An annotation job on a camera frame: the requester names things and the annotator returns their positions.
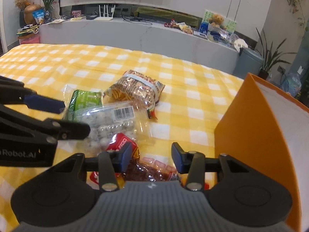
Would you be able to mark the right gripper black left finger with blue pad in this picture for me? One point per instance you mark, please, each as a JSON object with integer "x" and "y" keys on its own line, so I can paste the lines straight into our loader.
{"x": 111, "y": 162}

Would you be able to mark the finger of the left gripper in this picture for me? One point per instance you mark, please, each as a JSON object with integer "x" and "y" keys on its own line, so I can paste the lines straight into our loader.
{"x": 68, "y": 130}
{"x": 14, "y": 92}

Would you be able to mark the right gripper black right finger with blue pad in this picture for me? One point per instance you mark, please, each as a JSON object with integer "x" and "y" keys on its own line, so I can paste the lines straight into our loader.
{"x": 191, "y": 163}

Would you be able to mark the green raisin snack bag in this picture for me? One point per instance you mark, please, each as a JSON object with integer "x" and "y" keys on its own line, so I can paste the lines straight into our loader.
{"x": 76, "y": 100}

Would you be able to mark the red snack packet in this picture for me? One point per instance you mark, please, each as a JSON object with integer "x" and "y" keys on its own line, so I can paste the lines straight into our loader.
{"x": 118, "y": 142}

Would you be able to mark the dark brown jerky pack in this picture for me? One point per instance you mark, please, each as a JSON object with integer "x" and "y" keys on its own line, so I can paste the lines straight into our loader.
{"x": 150, "y": 170}

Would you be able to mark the clear bag white candies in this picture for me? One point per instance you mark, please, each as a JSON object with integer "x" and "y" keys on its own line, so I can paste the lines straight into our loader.
{"x": 107, "y": 121}

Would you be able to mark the pink storage basket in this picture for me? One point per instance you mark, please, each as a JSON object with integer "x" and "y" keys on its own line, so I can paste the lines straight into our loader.
{"x": 30, "y": 39}

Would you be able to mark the yellow white checkered tablecloth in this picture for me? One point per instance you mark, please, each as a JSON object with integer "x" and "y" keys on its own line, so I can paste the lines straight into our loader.
{"x": 192, "y": 103}

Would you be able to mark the bronze round vase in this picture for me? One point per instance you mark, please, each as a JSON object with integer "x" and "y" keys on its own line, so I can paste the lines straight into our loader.
{"x": 28, "y": 17}

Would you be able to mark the orange striped cracker bag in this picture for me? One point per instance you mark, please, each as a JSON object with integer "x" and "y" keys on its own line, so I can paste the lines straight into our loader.
{"x": 138, "y": 88}

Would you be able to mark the orange white cardboard box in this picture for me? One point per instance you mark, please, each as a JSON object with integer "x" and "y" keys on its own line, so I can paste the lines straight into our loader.
{"x": 267, "y": 129}

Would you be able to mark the white wifi router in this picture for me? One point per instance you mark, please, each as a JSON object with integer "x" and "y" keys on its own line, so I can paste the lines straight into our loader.
{"x": 105, "y": 13}

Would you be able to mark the grey trash bin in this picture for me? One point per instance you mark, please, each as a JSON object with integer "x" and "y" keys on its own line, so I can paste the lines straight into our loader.
{"x": 249, "y": 62}

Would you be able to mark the blue water jug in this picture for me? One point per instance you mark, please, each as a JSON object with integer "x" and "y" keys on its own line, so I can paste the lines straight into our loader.
{"x": 291, "y": 83}

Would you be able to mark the grey marble TV console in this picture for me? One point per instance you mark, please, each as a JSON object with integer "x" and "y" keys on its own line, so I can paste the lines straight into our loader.
{"x": 153, "y": 38}

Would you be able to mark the potted green plant right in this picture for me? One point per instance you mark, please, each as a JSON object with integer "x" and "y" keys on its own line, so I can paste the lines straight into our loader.
{"x": 271, "y": 55}

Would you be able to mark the brown teddy bear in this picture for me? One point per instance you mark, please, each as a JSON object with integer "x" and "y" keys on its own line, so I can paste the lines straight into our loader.
{"x": 216, "y": 21}

